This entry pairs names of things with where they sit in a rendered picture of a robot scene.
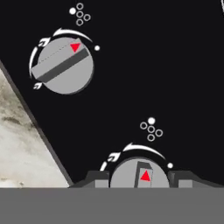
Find black glass hob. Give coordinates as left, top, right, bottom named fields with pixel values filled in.
left=0, top=0, right=224, bottom=189

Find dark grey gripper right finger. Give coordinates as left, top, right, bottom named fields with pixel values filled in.
left=167, top=170, right=224, bottom=189

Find grey stove knob slanted bar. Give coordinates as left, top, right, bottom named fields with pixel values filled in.
left=31, top=37, right=95, bottom=95

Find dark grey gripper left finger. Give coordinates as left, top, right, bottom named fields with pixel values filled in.
left=69, top=170, right=110, bottom=189

